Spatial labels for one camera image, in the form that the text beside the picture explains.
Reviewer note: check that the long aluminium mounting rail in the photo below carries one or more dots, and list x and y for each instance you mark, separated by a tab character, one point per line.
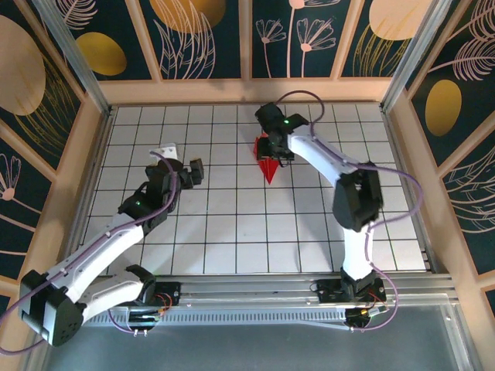
251	290

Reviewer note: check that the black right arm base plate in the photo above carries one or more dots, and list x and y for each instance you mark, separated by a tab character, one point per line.
328	293

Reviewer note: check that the aluminium table side rail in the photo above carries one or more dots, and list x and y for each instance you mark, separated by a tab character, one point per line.
410	193
88	193

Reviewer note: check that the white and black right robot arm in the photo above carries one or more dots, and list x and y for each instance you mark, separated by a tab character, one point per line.
356	197

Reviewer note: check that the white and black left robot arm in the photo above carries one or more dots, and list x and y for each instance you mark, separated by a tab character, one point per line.
96	255

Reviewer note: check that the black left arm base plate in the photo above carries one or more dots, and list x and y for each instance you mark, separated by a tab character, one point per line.
170	290

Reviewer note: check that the slanted aluminium frame post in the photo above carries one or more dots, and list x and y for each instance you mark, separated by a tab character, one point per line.
414	58
84	73

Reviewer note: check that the red paper sheet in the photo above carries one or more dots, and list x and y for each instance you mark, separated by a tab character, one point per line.
269	172

